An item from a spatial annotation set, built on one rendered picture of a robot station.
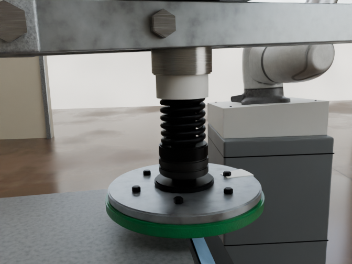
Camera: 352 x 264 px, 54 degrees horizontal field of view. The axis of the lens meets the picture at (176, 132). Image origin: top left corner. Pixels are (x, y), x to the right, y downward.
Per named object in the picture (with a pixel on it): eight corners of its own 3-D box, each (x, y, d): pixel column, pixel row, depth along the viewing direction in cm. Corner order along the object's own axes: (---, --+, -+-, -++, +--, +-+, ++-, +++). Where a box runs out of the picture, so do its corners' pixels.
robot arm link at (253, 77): (267, 87, 150) (266, 34, 147) (296, 86, 133) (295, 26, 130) (234, 89, 144) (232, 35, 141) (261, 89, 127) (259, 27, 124)
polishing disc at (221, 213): (130, 257, 35) (129, 225, 35) (92, 188, 55) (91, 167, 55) (300, 216, 44) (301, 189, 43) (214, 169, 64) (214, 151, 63)
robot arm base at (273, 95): (230, 102, 151) (230, 89, 150) (283, 99, 148) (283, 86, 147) (231, 105, 133) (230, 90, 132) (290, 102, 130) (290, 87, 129)
